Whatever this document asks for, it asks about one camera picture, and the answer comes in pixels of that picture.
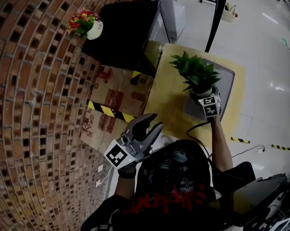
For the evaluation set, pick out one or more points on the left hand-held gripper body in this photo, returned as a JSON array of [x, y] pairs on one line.
[[118, 155]]

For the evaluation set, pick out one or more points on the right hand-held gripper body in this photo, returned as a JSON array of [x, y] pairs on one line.
[[210, 107]]

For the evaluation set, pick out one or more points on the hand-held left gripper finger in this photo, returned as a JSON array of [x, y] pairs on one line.
[[142, 127], [154, 135]]

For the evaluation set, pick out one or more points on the grey tray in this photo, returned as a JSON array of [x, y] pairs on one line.
[[225, 85]]

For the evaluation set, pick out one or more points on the green potted plant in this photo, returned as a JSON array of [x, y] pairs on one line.
[[197, 74]]

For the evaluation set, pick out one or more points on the person's right forearm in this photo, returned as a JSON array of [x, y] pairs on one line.
[[221, 145]]

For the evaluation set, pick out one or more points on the person's left forearm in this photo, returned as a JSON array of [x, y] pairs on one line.
[[126, 184]]

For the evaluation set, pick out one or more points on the printed cardboard box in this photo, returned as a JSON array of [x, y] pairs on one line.
[[116, 100]]

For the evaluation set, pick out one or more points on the yellow black hazard tape strip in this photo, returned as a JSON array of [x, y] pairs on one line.
[[285, 148], [240, 140]]

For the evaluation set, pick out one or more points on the person's black printed shirt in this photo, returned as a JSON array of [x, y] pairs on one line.
[[173, 191]]

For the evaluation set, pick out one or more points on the black stand pole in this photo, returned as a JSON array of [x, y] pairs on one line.
[[215, 16]]

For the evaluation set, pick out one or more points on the white storage box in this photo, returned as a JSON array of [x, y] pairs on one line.
[[229, 13]]

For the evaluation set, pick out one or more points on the black cabinet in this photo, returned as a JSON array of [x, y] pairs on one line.
[[128, 32]]

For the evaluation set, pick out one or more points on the black chair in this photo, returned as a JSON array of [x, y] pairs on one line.
[[260, 196]]

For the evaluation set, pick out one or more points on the white appliance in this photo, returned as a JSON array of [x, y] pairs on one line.
[[173, 11]]

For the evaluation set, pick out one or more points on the white pot with colourful flowers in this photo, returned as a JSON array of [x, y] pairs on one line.
[[92, 28]]

